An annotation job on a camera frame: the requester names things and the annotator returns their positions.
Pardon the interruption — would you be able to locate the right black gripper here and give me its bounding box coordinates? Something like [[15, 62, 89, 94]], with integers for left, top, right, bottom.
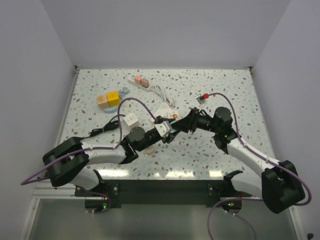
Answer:
[[170, 108, 220, 134]]

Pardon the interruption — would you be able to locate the white tiger plug adapter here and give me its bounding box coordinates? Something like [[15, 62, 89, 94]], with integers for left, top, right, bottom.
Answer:
[[167, 109, 180, 122]]

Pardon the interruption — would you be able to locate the white triangular power strip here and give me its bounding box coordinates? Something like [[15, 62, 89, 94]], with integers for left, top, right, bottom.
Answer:
[[153, 102, 172, 120]]

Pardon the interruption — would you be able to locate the wooden power strip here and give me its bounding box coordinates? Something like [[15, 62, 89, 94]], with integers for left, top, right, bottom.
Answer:
[[145, 147, 155, 155]]

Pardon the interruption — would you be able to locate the white cube socket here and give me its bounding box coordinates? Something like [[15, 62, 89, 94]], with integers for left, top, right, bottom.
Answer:
[[123, 113, 140, 129]]

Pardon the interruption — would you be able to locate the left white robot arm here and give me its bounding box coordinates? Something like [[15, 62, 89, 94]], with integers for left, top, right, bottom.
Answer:
[[42, 116, 176, 196]]

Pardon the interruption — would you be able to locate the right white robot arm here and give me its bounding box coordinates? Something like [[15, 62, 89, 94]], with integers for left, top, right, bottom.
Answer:
[[171, 107, 306, 214]]

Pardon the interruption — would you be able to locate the brown-pink plug adapter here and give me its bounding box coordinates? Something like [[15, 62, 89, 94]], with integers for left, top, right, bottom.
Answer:
[[140, 78, 150, 88]]

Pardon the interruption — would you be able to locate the pink plug adapter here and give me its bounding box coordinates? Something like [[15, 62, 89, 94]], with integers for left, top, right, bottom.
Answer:
[[134, 75, 142, 85]]

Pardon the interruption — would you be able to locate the light blue round base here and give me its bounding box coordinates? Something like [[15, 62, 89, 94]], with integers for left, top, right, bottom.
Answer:
[[103, 106, 118, 114]]

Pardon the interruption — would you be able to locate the yellow cube socket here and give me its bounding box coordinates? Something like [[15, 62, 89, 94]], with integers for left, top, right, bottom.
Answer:
[[106, 90, 121, 107]]

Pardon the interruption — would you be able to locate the beige cube socket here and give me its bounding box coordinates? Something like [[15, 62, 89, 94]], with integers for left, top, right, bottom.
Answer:
[[96, 94, 110, 110]]

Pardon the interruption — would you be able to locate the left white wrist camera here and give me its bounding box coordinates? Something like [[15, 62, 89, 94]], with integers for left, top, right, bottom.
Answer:
[[154, 121, 173, 138]]

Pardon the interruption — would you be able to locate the right wrist camera red plug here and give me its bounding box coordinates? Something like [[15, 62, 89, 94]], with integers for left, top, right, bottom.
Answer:
[[195, 93, 209, 105]]

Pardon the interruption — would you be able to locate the white coiled cord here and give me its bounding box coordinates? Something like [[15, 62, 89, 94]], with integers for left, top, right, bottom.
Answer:
[[149, 84, 175, 106]]

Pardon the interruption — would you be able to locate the black power cord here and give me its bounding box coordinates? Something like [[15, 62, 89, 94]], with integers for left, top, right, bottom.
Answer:
[[79, 113, 126, 139]]

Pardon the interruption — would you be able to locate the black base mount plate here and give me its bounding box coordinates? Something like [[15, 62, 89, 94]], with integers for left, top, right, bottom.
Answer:
[[74, 169, 248, 209]]

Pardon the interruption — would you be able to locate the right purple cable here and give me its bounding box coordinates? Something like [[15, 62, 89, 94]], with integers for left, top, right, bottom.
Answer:
[[207, 92, 312, 206]]

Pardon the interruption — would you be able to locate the purple cable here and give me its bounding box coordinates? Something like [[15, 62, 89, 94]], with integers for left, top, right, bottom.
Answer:
[[20, 97, 158, 186], [207, 92, 312, 206]]

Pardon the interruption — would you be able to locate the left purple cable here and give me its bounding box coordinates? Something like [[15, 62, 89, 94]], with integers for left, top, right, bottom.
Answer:
[[20, 97, 158, 186]]

